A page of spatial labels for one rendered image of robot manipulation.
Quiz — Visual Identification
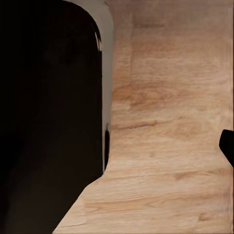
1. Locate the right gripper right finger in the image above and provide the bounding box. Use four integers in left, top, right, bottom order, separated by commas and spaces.
219, 129, 234, 168

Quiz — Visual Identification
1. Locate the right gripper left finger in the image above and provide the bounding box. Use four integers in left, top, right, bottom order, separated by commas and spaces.
0, 130, 25, 187

